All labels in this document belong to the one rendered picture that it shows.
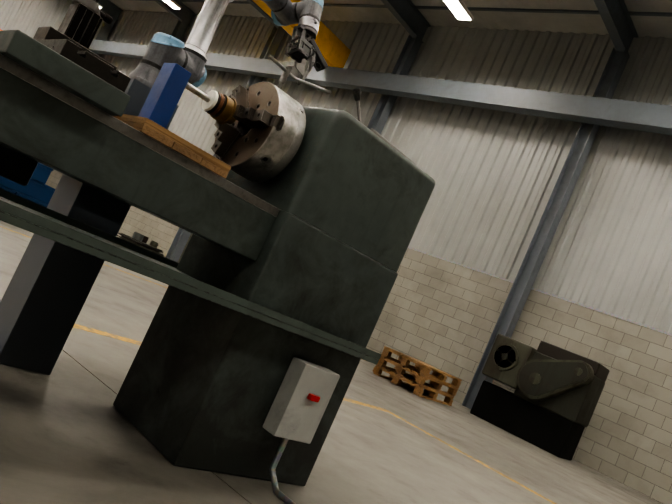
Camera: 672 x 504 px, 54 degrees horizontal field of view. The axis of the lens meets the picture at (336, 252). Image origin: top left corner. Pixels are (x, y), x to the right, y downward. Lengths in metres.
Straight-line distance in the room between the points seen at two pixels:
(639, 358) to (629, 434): 1.20
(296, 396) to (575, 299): 10.20
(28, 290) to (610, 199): 11.10
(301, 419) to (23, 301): 1.05
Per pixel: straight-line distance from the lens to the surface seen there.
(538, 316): 12.25
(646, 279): 12.03
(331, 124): 2.18
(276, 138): 2.12
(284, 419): 2.26
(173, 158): 1.93
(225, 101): 2.15
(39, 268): 2.52
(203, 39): 2.78
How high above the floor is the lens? 0.65
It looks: 4 degrees up
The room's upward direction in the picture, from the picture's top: 24 degrees clockwise
